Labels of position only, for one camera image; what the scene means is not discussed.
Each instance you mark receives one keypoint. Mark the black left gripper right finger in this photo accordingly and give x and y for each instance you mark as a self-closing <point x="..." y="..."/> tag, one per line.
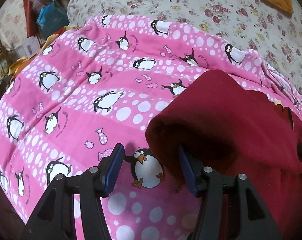
<point x="231" y="207"/>

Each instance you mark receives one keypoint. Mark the dark red knitted garment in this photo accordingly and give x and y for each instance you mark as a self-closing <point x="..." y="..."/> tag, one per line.
<point x="235" y="130"/>

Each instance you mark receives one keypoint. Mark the white cardboard box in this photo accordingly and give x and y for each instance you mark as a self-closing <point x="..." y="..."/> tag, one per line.
<point x="29" y="48"/>

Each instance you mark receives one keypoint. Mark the floral print quilt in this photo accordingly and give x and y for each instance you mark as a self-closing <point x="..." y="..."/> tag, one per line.
<point x="254" y="24"/>

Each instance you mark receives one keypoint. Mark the blue plastic bag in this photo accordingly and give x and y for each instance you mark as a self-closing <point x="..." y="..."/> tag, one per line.
<point x="51" y="19"/>

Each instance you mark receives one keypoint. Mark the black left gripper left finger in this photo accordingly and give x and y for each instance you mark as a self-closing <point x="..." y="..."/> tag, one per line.
<point x="54" y="215"/>

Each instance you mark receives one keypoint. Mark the pink penguin print blanket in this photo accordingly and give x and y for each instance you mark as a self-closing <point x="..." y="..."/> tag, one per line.
<point x="102" y="84"/>

